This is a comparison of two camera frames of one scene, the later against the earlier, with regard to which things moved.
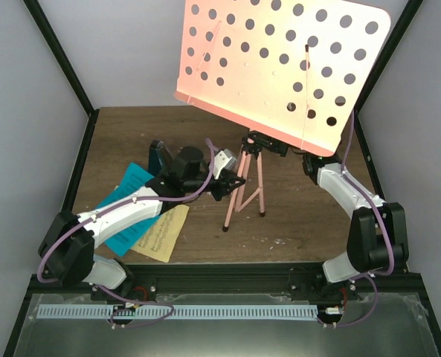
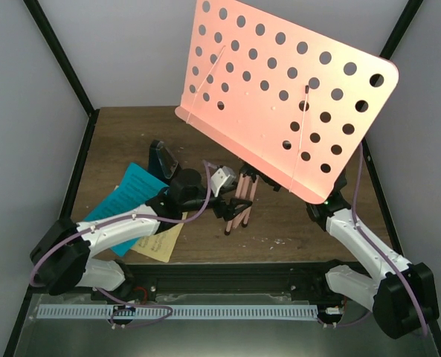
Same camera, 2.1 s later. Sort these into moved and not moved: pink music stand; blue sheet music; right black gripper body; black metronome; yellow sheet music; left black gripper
Moved: right black gripper body; pink music stand; left black gripper
Not moved: blue sheet music; yellow sheet music; black metronome
